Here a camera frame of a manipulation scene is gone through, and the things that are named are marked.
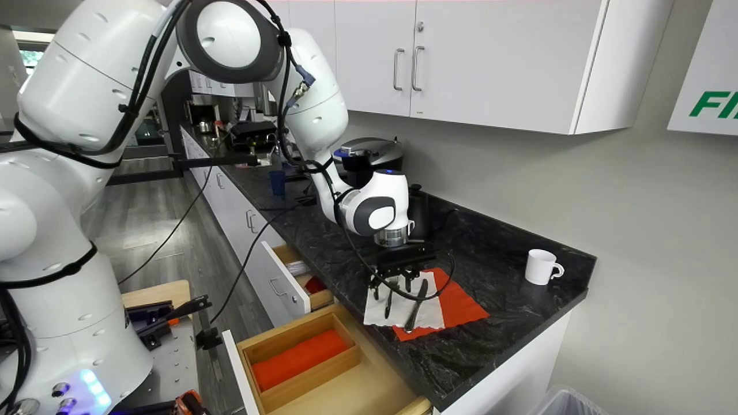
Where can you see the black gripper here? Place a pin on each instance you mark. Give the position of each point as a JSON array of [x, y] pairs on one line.
[[396, 262]]

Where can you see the silver metal fork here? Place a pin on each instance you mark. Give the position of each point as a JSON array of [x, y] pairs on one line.
[[389, 301]]

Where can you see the silver metal knife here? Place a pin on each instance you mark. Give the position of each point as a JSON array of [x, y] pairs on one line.
[[418, 303]]

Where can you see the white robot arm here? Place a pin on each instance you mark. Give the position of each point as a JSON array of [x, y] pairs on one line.
[[92, 94]]

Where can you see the wooden segmented drawer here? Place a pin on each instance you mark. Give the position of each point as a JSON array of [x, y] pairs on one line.
[[369, 383]]

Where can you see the white fronted lower drawer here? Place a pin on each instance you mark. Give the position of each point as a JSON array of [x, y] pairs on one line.
[[279, 290]]

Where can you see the orange drawer liner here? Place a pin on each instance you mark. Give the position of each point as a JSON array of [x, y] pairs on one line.
[[301, 360]]

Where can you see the white paper napkin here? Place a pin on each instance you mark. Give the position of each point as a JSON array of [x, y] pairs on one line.
[[442, 307]]

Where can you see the red bowl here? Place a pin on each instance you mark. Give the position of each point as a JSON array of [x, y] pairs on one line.
[[314, 288]]

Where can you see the white mug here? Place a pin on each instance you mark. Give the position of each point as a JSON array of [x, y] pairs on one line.
[[540, 266]]

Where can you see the black orange clamp tools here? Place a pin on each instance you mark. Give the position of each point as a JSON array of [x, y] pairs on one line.
[[165, 315]]

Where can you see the white sign green letters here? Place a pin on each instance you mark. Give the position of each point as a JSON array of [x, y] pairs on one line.
[[712, 78]]

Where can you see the white wall cabinets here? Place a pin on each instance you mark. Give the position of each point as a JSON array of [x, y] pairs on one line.
[[499, 61]]

